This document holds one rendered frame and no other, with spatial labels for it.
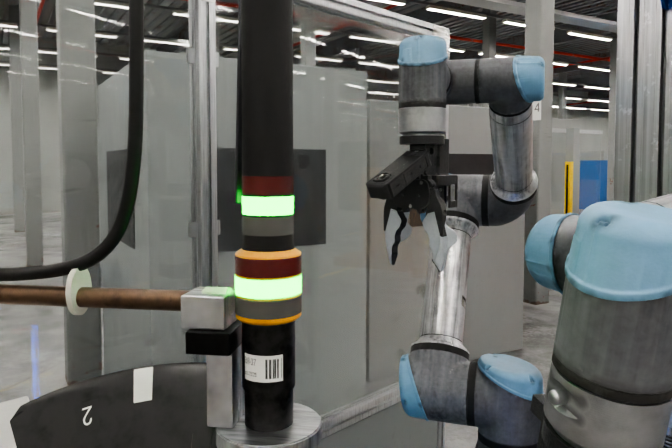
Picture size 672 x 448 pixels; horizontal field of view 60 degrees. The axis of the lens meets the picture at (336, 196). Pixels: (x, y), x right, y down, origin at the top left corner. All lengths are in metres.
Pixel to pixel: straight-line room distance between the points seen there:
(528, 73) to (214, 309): 0.73
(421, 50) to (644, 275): 0.62
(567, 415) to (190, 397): 0.32
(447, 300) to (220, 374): 0.86
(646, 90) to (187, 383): 0.90
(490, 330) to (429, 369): 3.98
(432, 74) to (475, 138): 3.91
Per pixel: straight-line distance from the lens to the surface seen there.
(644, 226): 0.38
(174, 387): 0.58
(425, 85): 0.91
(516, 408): 1.14
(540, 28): 7.35
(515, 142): 1.11
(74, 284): 0.44
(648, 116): 1.16
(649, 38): 1.18
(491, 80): 1.00
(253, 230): 0.37
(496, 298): 5.12
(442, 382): 1.15
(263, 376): 0.39
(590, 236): 0.39
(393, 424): 1.79
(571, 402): 0.42
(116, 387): 0.59
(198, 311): 0.39
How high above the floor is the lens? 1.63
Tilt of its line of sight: 3 degrees down
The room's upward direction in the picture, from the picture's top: straight up
